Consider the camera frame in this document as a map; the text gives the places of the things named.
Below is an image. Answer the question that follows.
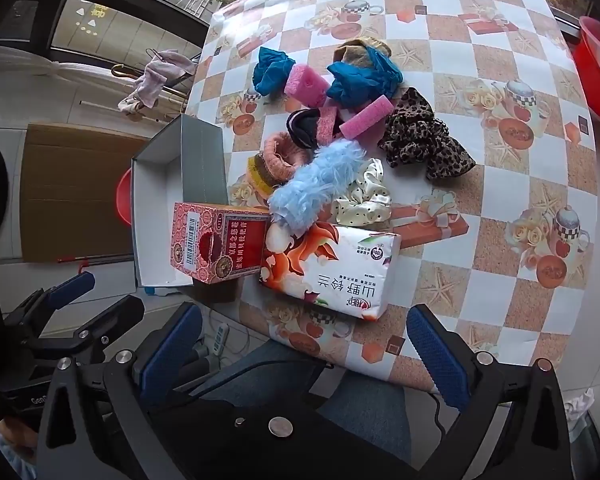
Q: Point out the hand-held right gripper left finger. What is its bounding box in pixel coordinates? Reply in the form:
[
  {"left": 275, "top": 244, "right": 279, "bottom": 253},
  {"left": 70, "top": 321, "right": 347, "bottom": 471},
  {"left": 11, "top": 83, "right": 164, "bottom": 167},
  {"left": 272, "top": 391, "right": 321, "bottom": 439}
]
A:
[{"left": 35, "top": 302, "right": 206, "bottom": 480}]

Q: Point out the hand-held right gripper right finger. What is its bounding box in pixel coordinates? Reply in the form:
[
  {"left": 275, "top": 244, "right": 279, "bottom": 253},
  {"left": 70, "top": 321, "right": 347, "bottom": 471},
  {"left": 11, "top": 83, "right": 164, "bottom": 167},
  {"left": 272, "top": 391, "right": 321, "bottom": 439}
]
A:
[{"left": 406, "top": 303, "right": 576, "bottom": 480}]

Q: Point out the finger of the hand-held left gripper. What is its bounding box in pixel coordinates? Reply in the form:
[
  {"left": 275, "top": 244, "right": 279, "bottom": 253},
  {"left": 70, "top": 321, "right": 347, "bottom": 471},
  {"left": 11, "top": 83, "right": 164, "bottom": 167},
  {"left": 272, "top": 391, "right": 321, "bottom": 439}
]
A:
[
  {"left": 2, "top": 271, "right": 97, "bottom": 346},
  {"left": 27, "top": 294, "right": 146, "bottom": 366}
]

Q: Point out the grey cardboard box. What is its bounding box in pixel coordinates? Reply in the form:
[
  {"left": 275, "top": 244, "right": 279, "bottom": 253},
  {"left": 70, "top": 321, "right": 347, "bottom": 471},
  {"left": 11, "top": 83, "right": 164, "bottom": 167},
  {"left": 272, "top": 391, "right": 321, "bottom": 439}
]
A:
[{"left": 130, "top": 113, "right": 229, "bottom": 288}]

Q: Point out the yellow knitted sock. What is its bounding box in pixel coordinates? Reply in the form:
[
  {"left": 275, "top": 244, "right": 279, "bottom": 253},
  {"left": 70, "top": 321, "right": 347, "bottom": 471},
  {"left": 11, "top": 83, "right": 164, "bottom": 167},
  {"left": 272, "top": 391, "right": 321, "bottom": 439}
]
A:
[{"left": 247, "top": 155, "right": 281, "bottom": 196}]

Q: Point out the light blue fluffy sock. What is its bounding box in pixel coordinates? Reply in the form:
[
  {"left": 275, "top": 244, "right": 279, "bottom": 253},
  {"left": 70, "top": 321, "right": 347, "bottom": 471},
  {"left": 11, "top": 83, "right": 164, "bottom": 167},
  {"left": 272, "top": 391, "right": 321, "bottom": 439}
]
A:
[{"left": 267, "top": 139, "right": 366, "bottom": 237}]

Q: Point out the leopard print scrunchie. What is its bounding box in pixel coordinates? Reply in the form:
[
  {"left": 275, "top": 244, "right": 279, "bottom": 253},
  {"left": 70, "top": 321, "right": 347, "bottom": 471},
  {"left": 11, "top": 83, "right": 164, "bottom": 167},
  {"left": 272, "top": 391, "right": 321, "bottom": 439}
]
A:
[{"left": 377, "top": 86, "right": 476, "bottom": 181}]

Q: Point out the pink knitted sock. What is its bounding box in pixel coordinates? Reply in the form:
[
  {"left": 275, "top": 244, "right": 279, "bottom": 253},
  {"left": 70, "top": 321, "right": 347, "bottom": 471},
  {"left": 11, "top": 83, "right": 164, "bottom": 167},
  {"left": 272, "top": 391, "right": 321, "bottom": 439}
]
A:
[{"left": 263, "top": 131, "right": 315, "bottom": 181}]

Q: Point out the pink sponge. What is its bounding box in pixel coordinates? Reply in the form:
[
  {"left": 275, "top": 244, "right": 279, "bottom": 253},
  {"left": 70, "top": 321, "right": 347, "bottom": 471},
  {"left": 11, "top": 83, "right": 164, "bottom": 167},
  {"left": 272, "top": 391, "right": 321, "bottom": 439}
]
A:
[
  {"left": 340, "top": 96, "right": 395, "bottom": 140},
  {"left": 284, "top": 64, "right": 329, "bottom": 109}
]

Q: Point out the pink and black sock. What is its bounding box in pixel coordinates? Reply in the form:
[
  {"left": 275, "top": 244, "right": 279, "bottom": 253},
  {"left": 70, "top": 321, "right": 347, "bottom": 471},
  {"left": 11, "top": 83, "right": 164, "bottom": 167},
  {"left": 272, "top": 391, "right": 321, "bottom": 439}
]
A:
[{"left": 286, "top": 102, "right": 342, "bottom": 152}]

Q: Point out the blue cloth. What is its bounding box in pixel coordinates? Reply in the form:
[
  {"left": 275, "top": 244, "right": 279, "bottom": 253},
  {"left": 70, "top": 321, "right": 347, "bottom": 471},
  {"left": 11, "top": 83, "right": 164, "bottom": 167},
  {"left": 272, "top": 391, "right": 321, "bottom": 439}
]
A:
[
  {"left": 252, "top": 46, "right": 297, "bottom": 98},
  {"left": 326, "top": 45, "right": 403, "bottom": 110}
]

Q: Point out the tan sock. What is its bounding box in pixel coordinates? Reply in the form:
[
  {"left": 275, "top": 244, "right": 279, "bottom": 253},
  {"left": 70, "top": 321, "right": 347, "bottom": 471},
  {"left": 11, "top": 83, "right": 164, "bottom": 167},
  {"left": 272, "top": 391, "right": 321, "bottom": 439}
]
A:
[{"left": 331, "top": 38, "right": 392, "bottom": 73}]

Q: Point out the white power strip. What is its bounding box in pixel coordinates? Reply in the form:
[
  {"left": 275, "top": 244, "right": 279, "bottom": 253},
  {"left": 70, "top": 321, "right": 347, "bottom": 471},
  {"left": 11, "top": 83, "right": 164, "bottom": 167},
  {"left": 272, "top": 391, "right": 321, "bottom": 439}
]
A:
[{"left": 207, "top": 322, "right": 231, "bottom": 361}]

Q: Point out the flat brown cardboard sheet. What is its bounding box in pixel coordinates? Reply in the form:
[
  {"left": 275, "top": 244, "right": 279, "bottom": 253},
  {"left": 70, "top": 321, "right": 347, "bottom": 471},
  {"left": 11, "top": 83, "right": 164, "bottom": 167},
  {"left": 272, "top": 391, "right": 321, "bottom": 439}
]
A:
[{"left": 20, "top": 122, "right": 148, "bottom": 263}]

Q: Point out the red plastic stool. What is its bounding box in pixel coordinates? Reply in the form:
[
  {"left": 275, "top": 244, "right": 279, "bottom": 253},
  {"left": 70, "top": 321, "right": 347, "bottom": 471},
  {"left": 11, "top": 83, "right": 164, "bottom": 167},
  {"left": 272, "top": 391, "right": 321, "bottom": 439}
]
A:
[{"left": 116, "top": 167, "right": 136, "bottom": 226}]

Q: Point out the red cardboard box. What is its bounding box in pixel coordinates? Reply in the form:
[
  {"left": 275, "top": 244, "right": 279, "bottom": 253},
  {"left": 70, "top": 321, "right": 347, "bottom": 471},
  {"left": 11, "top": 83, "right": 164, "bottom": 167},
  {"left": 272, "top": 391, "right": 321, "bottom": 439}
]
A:
[{"left": 169, "top": 201, "right": 272, "bottom": 286}]

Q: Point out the white floral tissue pack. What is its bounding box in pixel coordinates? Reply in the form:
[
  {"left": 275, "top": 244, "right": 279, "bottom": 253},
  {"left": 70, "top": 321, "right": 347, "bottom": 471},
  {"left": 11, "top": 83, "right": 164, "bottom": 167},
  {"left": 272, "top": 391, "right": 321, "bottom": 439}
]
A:
[{"left": 259, "top": 220, "right": 403, "bottom": 321}]

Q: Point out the white crumpled cloth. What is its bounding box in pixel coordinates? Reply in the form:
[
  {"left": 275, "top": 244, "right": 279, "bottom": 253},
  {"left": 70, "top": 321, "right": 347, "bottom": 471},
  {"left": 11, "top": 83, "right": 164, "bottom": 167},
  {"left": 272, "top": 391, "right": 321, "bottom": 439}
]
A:
[{"left": 562, "top": 387, "right": 600, "bottom": 441}]

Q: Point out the checkered printed tablecloth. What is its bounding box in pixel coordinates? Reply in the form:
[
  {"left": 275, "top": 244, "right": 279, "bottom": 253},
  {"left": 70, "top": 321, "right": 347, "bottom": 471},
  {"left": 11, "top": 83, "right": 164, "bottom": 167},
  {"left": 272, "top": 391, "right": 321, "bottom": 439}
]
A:
[{"left": 182, "top": 0, "right": 600, "bottom": 396}]

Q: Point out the cream polka dot scrunchie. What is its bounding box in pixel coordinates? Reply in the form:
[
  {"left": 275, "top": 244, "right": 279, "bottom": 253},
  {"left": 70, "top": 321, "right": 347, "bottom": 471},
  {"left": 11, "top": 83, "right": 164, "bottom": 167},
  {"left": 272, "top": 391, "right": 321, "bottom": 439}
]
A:
[{"left": 330, "top": 157, "right": 393, "bottom": 228}]

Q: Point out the golden metal rack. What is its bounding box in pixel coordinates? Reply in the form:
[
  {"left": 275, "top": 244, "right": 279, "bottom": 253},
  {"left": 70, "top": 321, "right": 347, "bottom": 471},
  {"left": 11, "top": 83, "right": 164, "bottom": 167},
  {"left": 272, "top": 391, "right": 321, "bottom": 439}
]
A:
[{"left": 80, "top": 47, "right": 201, "bottom": 123}]

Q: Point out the pale pink hanging cloth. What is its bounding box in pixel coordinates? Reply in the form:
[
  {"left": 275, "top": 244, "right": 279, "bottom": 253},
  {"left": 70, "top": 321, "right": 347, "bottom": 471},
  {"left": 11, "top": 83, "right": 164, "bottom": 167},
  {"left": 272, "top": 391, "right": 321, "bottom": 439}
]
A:
[{"left": 118, "top": 50, "right": 198, "bottom": 116}]

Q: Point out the red plastic basin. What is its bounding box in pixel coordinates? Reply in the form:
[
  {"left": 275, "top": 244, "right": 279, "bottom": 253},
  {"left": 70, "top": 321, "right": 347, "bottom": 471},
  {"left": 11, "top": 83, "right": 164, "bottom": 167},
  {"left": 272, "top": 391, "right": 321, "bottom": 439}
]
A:
[{"left": 572, "top": 16, "right": 600, "bottom": 125}]

